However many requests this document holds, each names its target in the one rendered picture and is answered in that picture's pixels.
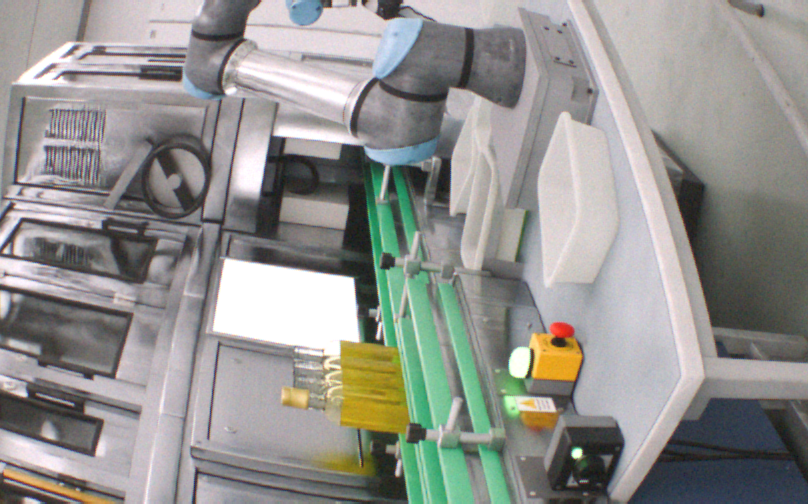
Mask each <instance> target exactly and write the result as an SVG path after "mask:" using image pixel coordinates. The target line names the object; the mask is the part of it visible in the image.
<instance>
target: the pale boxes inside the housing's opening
mask: <svg viewBox="0 0 808 504"><path fill-rule="evenodd" d="M341 146H342V144H337V143H329V142H320V141H312V140H303V139H294V138H285V144H284V150H283V153H288V154H296V155H305V156H313V157H321V158H330V159H337V160H338V159H339V156H340V151H341ZM312 183H313V180H308V179H300V178H292V177H285V180H284V186H283V196H282V198H281V206H280V215H279V221H282V222H289V223H296V224H304V225H311V226H318V227H325V228H332V229H339V230H345V228H346V222H347V216H348V211H349V196H348V185H346V184H338V183H331V182H323V181H319V185H318V187H317V188H316V189H315V190H314V191H313V192H311V193H309V194H307V195H300V194H295V193H291V192H288V191H294V190H301V189H305V188H307V187H309V186H311V185H312Z"/></svg>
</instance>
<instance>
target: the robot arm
mask: <svg viewBox="0 0 808 504"><path fill-rule="evenodd" d="M262 1H264V0H204V1H203V3H202V4H201V5H200V7H199V9H198V10H197V12H196V14H195V16H194V19H193V22H192V28H191V33H190V38H189V44H188V49H187V54H186V59H185V62H184V65H183V80H182V82H183V86H184V88H185V90H186V91H187V92H188V93H189V94H191V95H192V96H194V97H197V98H200V99H204V100H208V99H211V100H220V99H224V98H226V97H228V96H229V95H234V94H236V93H238V92H239V91H244V92H247V93H250V94H254V95H257V96H260V97H263V98H266V99H269V100H272V101H275V102H279V103H282V104H285V105H288V106H291V107H294V108H297V109H300V110H303V111H306V112H309V113H312V114H315V115H318V116H321V117H324V118H327V119H330V120H333V121H335V122H338V123H341V124H344V125H346V126H347V128H348V131H349V133H350V135H351V136H352V137H354V138H357V139H360V140H363V141H365V143H364V148H365V153H366V154H367V155H368V156H369V157H370V158H372V159H373V160H376V161H378V162H382V163H386V164H392V165H409V164H416V163H420V162H423V161H425V160H427V159H428V158H430V157H431V156H432V155H433V154H434V152H435V150H436V146H437V142H438V139H439V138H440V136H441V131H440V130H441V126H442V121H443V116H444V112H445V107H446V102H447V98H448V92H449V88H457V89H462V90H467V91H470V92H472V93H474V94H476V95H478V96H480V97H482V98H484V99H486V100H488V101H490V102H492V103H494V104H496V105H498V106H501V107H506V108H511V109H513V108H514V107H515V106H516V104H517V103H518V100H519V98H520V94H521V91H522V87H523V82H524V76H525V68H526V40H525V35H524V32H523V30H522V29H519V28H514V27H495V28H483V29H474V28H468V27H463V26H457V25H451V24H445V23H439V22H437V21H436V20H434V19H432V18H431V17H427V16H424V15H423V14H422V13H420V12H419V11H418V10H417V9H415V8H413V7H410V6H404V5H401V4H404V1H403V0H286V8H287V9H288V10H289V18H290V20H291V21H292V22H293V23H294V24H296V25H298V26H309V25H312V24H314V23H315V22H317V21H318V19H319V18H320V17H321V15H322V13H323V8H337V9H341V8H348V7H350V5H351V7H357V1H361V5H362V6H363V7H365V8H366V9H368V10H370V11H371V12H373V13H374V14H376V15H377V16H379V17H380V18H382V19H383V20H385V21H387V20H391V19H393V20H392V21H391V22H390V23H389V24H388V25H387V27H386V29H385V31H384V33H383V35H382V37H381V40H380V43H379V45H378V48H377V52H376V56H375V59H374V63H373V68H372V74H373V76H374V77H371V78H369V79H368V80H362V79H358V78H355V77H352V76H349V75H346V74H342V73H339V72H336V71H332V70H329V69H326V68H322V67H319V66H315V65H312V64H309V63H305V62H302V61H298V60H295V59H291V58H287V57H284V56H280V55H277V54H273V53H269V52H266V51H262V50H259V48H258V45H257V43H256V42H255V41H253V40H250V39H246V38H244V35H245V30H246V24H247V20H248V17H249V14H250V12H251V11H253V10H254V9H256V8H257V7H258V6H259V5H260V3H261V2H262Z"/></svg>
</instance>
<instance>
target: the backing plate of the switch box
mask: <svg viewBox="0 0 808 504"><path fill-rule="evenodd" d="M515 459H516V463H517V466H518V470H519V474H520V477H521V481H522V485H523V488H524V492H525V496H526V498H590V497H606V496H605V493H604V490H576V491H553V490H552V489H551V486H550V483H549V479H548V476H547V472H546V469H545V466H544V459H545V457H543V456H515Z"/></svg>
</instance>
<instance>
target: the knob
mask: <svg viewBox="0 0 808 504"><path fill-rule="evenodd" d="M572 476H573V479H574V480H575V481H576V483H577V485H578V486H580V487H583V488H589V487H592V486H595V485H596V484H598V483H605V482H606V480H607V476H606V474H605V462H604V460H603V458H602V457H600V456H598V455H590V456H587V457H584V458H582V459H581V460H580V461H578V462H577V463H576V465H575V466H574V468H573V470H572Z"/></svg>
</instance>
